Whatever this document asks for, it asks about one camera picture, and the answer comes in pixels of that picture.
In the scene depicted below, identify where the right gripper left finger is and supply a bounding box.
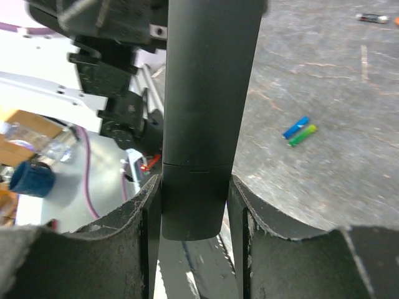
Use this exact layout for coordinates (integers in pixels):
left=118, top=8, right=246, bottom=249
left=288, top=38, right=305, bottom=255
left=1, top=175, right=161, bottom=298

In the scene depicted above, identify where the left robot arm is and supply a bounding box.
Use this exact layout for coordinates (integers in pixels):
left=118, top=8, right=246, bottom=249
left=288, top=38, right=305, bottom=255
left=1, top=0, right=168, bottom=154

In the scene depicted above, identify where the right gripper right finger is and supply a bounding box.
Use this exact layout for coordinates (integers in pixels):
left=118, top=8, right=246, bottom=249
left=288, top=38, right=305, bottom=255
left=228, top=176, right=398, bottom=298

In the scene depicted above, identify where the black battery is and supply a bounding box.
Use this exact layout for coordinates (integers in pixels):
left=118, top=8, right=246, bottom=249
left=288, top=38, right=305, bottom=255
left=356, top=13, right=390, bottom=24

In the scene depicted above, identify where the blue battery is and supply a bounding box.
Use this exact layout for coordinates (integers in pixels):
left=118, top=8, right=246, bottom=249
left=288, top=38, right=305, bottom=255
left=282, top=116, right=310, bottom=140

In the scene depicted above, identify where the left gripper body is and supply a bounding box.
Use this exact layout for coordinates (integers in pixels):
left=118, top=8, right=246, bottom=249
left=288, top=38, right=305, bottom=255
left=28, top=1, right=168, bottom=142

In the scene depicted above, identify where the black remote control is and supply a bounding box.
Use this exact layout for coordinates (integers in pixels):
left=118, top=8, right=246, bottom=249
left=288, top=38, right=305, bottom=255
left=161, top=1, right=265, bottom=241

